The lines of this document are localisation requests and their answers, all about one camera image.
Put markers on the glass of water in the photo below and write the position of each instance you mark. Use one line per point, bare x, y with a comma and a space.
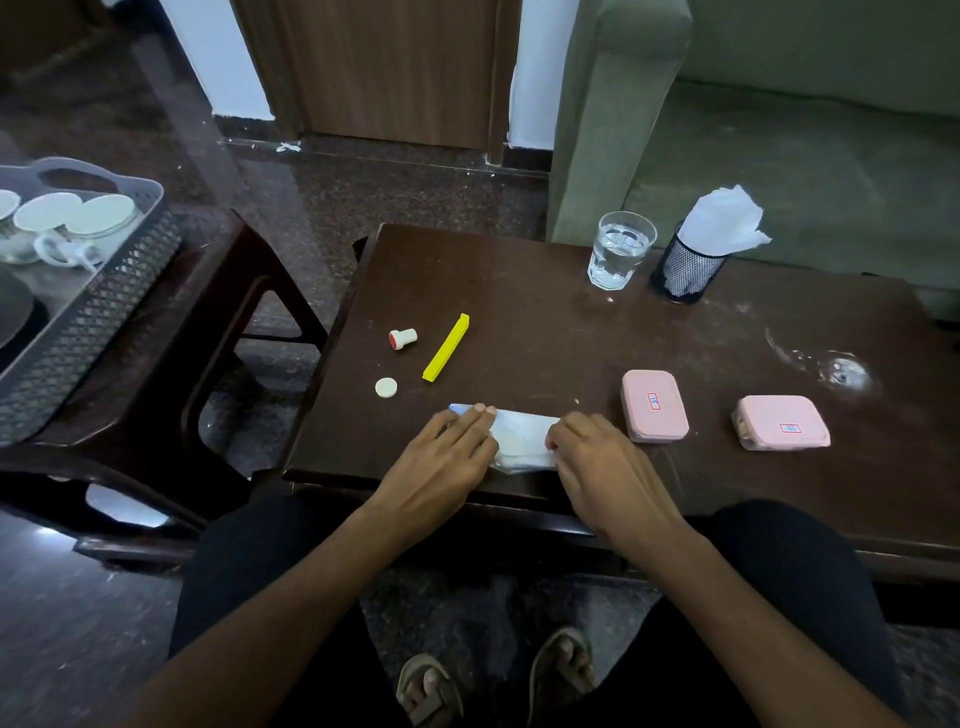
619, 255

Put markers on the yellow sealing clip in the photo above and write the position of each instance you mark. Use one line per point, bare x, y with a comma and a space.
445, 349

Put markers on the white plastic packet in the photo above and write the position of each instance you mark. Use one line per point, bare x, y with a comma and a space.
521, 444

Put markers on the white tissue paper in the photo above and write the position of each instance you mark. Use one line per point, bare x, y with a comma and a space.
721, 221

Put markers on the person's left leg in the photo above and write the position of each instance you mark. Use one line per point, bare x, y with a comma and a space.
240, 555

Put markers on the person's left hand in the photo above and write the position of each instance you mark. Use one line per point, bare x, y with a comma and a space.
431, 476

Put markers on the black mesh holder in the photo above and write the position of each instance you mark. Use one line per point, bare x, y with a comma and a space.
684, 274

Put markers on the person's right thumb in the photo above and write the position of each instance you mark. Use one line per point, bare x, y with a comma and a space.
559, 446

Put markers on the person's left middle finger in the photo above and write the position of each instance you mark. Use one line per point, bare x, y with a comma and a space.
461, 418

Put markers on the dark wooden side table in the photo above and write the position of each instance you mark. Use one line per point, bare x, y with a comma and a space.
225, 300

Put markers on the person's left thumb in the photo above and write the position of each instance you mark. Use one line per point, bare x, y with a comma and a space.
484, 454

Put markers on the green sofa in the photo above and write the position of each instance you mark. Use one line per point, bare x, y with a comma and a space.
787, 150

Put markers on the person's right hand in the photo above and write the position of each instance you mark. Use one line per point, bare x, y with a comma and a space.
611, 472

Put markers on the person's right forearm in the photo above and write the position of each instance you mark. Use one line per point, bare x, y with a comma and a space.
742, 637

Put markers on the person's right sandal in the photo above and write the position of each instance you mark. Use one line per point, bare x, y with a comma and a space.
559, 675

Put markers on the person's leg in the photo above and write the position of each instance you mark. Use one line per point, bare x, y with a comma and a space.
810, 577
240, 555

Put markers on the person's sandal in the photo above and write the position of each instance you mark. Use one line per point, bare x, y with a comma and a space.
429, 694
559, 675

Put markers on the grey plastic basket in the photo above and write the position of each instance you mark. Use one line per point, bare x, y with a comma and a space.
97, 315

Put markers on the person's left sandal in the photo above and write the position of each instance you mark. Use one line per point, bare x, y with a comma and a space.
429, 694

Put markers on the brown wooden door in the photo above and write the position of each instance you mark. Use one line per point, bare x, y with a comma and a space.
390, 67

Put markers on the dark wooden coffee table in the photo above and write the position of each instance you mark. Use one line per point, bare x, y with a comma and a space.
555, 330

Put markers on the person's left forearm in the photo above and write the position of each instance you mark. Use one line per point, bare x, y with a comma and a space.
277, 622

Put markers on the white cup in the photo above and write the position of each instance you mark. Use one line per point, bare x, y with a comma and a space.
97, 221
41, 217
6, 225

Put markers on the white stamp with red face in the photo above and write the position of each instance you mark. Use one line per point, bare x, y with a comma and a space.
403, 339

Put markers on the white round cap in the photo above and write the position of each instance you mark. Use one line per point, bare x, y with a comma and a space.
386, 388

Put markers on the pink lidded box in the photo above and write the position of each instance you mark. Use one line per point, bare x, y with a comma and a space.
654, 405
781, 424

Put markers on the person's right leg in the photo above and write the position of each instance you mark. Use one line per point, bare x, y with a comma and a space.
810, 577

